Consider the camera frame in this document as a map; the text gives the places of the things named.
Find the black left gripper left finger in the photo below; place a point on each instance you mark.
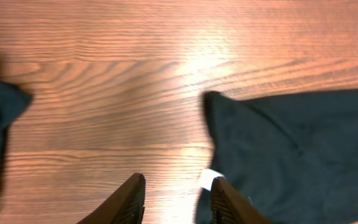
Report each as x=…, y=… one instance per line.
x=124, y=206

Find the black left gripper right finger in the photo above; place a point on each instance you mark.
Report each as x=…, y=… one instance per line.
x=230, y=207

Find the black t-shirt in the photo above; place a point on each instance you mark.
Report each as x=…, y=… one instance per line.
x=293, y=157

